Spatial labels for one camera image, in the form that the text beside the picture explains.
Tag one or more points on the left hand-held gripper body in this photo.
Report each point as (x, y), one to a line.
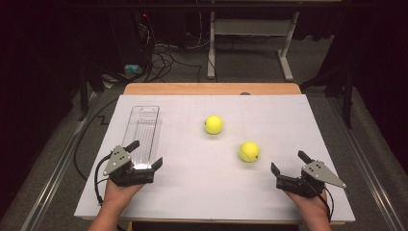
(123, 166)

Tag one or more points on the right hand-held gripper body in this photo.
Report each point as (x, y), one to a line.
(308, 179)

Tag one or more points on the clear plastic tray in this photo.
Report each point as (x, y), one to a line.
(142, 136)

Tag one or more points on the yellow tennis ball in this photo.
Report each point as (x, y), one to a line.
(249, 151)
(213, 124)

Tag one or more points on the person's right hand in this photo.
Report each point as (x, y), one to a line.
(309, 205)

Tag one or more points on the person's left hand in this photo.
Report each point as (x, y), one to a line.
(119, 195)

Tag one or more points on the white board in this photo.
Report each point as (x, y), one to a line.
(208, 176)

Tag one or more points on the teal box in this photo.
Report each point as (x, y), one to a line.
(133, 68)

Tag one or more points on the black tripod stand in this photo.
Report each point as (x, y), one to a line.
(340, 86)

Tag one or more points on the wooden table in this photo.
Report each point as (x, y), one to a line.
(211, 88)

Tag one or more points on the metal floor rail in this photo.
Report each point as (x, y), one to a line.
(369, 166)
(56, 173)

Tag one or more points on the white metal desk frame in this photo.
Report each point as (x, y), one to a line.
(250, 45)

